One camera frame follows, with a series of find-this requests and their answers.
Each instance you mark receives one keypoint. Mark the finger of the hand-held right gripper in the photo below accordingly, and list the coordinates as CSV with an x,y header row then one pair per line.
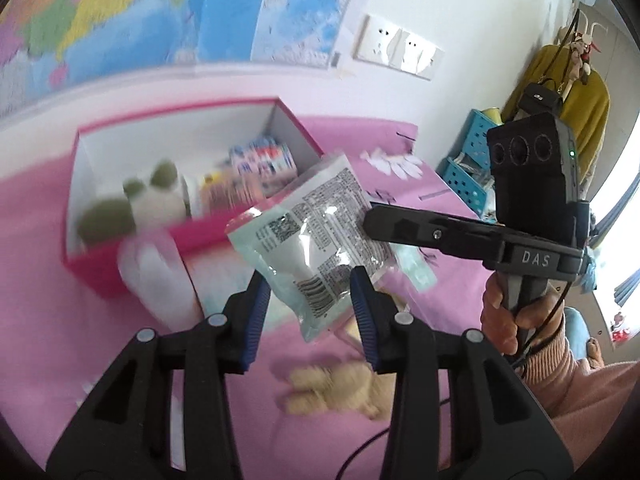
x,y
405,225

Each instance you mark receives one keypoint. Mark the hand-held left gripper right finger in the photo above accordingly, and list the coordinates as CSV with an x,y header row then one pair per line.
x,y
362,322

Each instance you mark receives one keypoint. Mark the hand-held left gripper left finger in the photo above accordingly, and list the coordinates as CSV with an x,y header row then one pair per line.
x,y
252,322

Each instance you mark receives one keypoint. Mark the clear printed snack packet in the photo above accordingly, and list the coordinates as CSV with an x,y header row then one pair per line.
x,y
310,230

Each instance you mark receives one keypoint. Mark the orange tissue packet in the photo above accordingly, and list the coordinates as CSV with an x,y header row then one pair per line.
x,y
227,190

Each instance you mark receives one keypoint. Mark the pink storage box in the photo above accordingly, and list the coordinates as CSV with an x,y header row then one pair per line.
x,y
120,270

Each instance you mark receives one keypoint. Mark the person's right forearm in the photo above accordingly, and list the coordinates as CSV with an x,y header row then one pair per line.
x,y
595,405

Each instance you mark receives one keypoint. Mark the person's right hand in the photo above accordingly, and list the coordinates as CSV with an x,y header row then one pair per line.
x,y
497,317

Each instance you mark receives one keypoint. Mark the pale pink tissue pack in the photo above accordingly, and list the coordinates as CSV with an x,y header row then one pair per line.
x,y
220,272

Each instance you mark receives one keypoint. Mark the beige plush toy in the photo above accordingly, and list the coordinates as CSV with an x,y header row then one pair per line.
x,y
335,385

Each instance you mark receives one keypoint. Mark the blue plastic basket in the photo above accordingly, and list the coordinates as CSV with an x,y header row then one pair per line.
x,y
482,135
465,185

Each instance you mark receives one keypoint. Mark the white plastic bottle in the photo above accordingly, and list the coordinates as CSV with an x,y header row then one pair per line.
x,y
160,280

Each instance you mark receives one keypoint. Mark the black handbag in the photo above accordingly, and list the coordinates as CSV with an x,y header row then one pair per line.
x,y
540,97

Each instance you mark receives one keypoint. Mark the yellow garment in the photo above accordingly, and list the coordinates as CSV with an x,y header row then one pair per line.
x,y
590,105

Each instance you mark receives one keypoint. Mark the light blue cushion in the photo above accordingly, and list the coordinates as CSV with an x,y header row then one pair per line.
x,y
575,330

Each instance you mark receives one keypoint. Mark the hanging plush rabbit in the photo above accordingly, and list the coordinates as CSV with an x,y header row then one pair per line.
x,y
582,57

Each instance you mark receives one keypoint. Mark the small red toy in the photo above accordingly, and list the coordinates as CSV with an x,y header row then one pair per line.
x,y
622,327

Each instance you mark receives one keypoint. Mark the green and white plush toy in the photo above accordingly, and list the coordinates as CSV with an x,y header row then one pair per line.
x,y
150,200

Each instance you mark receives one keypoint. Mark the pink flowered bedsheet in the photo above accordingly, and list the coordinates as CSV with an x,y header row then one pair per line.
x,y
40,350

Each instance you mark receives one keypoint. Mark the white wall socket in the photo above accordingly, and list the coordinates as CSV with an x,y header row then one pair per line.
x,y
377,40
420,55

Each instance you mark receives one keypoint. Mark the colourful wall map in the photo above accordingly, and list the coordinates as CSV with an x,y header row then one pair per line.
x,y
125,20

